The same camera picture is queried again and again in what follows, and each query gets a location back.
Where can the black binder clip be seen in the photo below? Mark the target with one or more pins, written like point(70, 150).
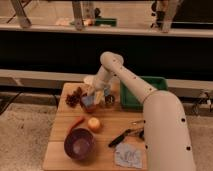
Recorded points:
point(141, 134)

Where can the black handled knife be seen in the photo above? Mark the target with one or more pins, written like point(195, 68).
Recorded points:
point(120, 138)

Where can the blue cloth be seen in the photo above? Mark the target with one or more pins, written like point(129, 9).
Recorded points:
point(127, 155)

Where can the blue sponge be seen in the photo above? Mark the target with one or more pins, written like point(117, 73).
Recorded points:
point(87, 101)

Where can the small metal spoon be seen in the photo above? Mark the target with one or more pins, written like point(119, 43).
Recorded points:
point(137, 122)

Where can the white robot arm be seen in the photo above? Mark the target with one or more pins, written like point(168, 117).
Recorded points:
point(167, 139)

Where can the yellow apple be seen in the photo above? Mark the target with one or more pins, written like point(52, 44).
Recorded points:
point(94, 124)

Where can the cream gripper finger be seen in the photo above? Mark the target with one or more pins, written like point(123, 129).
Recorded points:
point(98, 97)

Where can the purple bowl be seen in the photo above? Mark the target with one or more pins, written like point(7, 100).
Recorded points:
point(79, 144)

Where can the dark round can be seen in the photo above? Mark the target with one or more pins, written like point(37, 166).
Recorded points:
point(110, 100)

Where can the green tray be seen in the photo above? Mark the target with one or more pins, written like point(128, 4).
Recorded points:
point(129, 101)

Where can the wooden table board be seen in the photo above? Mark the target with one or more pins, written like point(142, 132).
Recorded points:
point(114, 121)

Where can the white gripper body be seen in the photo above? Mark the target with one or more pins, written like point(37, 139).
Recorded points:
point(99, 85)

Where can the white cup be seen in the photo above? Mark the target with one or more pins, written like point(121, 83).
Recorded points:
point(89, 80)

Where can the red bowl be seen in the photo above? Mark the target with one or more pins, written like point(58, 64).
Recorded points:
point(90, 109)

